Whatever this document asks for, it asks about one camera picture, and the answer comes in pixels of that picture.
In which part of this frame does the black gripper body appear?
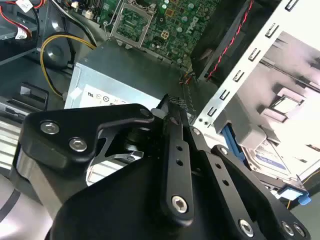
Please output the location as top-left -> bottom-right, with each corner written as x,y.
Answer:
46,157 -> 236,240

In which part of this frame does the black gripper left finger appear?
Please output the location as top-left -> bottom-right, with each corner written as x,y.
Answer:
11,94 -> 195,224

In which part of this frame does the hard disk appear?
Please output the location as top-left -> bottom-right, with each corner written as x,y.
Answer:
221,124 -> 312,205

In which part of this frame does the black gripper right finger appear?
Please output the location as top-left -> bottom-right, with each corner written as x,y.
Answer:
171,95 -> 314,240

